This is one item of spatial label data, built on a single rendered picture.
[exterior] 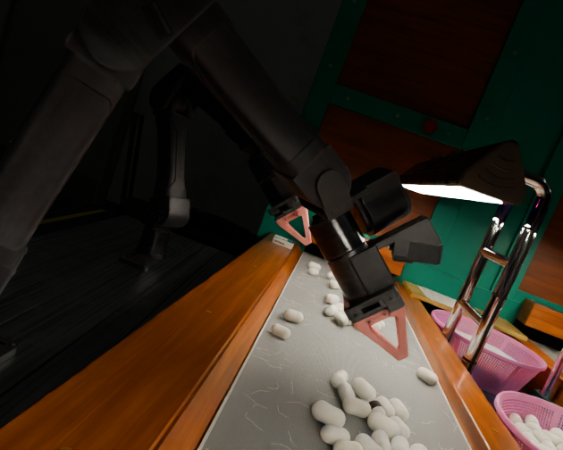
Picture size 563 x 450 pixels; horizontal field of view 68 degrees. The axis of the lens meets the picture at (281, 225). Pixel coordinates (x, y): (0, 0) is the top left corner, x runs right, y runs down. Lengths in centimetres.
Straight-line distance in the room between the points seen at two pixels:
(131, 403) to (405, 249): 33
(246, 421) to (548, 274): 120
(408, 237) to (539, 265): 100
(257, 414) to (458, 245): 104
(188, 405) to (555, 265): 128
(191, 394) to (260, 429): 8
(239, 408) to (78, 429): 17
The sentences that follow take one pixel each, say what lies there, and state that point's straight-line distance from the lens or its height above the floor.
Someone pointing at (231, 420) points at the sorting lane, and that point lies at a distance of 45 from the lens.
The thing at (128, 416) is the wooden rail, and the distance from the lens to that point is 38.
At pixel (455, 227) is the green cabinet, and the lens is 139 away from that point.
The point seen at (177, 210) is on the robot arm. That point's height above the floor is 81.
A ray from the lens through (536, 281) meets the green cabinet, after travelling 150.
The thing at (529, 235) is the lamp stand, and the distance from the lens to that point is 84.
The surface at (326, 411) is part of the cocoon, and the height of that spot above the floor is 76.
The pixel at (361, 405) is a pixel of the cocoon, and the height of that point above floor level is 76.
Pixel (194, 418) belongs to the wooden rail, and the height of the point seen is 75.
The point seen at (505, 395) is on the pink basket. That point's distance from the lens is 80.
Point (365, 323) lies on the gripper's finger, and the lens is 53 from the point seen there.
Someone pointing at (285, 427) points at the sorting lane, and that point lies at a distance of 47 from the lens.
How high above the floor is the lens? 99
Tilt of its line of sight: 8 degrees down
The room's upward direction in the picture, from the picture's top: 20 degrees clockwise
